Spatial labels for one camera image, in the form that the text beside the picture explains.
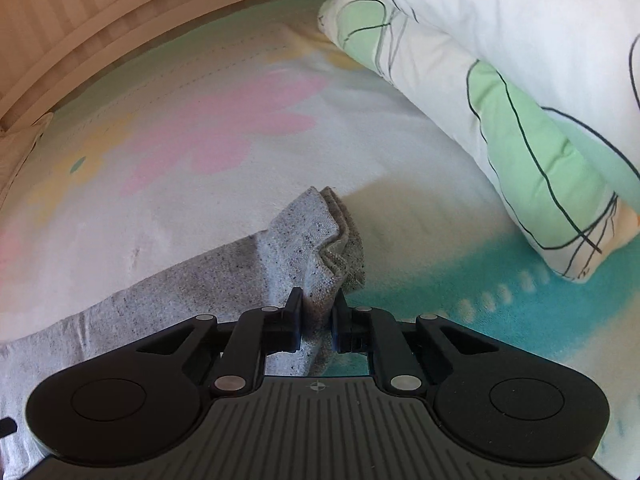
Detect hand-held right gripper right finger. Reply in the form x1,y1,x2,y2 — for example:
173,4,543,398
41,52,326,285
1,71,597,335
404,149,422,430
331,289,502,394

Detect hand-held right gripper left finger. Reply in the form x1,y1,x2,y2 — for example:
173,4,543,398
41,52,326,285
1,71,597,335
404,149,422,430
134,286,306,397

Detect grey speckled pants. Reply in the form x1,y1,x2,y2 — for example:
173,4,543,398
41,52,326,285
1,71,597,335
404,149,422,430
0,185,368,480

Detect floral bed sheet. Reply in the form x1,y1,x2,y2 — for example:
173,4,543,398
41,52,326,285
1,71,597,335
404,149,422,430
0,0,640,466

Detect white quilt with green print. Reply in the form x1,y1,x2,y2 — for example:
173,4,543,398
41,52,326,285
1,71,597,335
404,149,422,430
300,0,640,283

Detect light wooden bed frame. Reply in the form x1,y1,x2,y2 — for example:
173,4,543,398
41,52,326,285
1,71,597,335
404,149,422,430
0,0,346,131

